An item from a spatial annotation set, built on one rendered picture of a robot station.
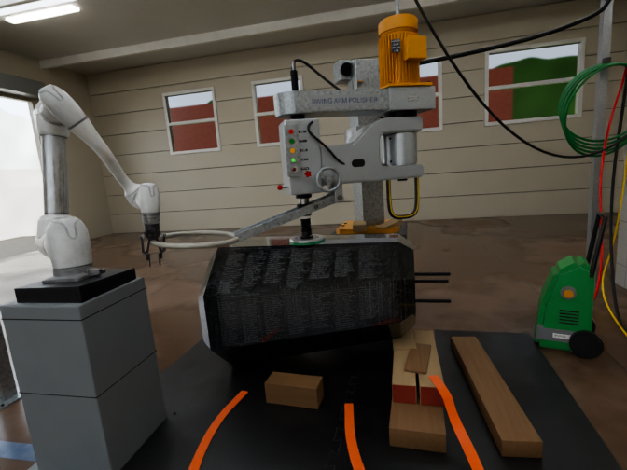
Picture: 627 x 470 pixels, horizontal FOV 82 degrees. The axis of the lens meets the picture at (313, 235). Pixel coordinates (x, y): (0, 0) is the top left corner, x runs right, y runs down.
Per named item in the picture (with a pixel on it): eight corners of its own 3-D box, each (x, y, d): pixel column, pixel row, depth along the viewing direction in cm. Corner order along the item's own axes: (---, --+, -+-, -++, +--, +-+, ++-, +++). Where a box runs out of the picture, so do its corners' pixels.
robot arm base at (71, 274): (87, 281, 154) (84, 268, 154) (40, 283, 157) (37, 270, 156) (115, 270, 172) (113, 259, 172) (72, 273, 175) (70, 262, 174)
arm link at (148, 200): (164, 212, 193) (156, 210, 203) (162, 182, 191) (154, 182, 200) (143, 214, 186) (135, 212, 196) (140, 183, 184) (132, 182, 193)
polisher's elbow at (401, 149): (382, 166, 240) (381, 136, 236) (409, 164, 243) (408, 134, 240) (394, 166, 221) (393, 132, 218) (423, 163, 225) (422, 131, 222)
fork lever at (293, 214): (337, 198, 235) (334, 190, 234) (346, 200, 217) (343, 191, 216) (236, 238, 224) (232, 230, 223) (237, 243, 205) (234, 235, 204)
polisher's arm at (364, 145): (409, 192, 248) (407, 117, 239) (427, 194, 226) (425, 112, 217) (304, 202, 231) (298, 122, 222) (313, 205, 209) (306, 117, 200)
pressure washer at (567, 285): (593, 337, 247) (602, 210, 232) (603, 362, 217) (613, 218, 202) (533, 328, 265) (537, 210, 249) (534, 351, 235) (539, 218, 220)
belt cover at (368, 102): (414, 120, 243) (414, 94, 240) (436, 114, 219) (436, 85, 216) (272, 127, 222) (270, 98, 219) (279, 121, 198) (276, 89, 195)
